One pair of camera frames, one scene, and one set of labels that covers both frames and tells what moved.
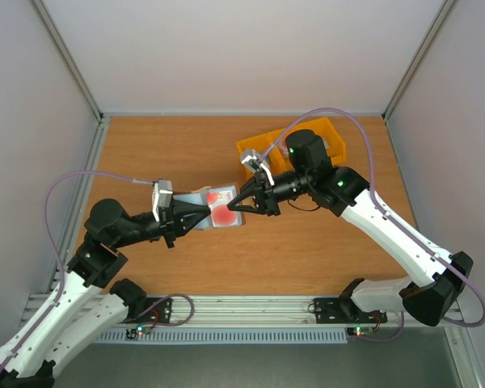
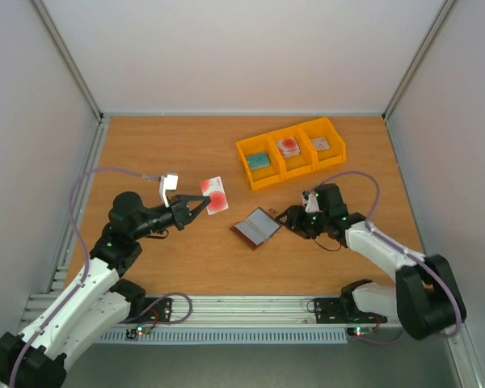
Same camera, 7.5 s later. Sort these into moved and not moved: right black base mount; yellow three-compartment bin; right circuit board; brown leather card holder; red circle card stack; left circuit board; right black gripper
Moved: brown leather card holder; right black gripper
Not moved: left circuit board; red circle card stack; right black base mount; yellow three-compartment bin; right circuit board
